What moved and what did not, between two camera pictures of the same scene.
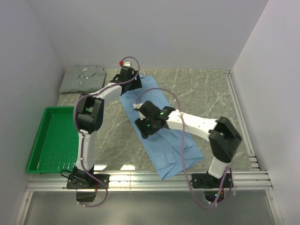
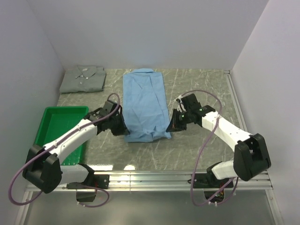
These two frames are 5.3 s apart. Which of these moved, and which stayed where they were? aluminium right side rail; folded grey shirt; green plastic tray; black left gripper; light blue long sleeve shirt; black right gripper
Moved: black right gripper; black left gripper; light blue long sleeve shirt
Stayed: folded grey shirt; green plastic tray; aluminium right side rail
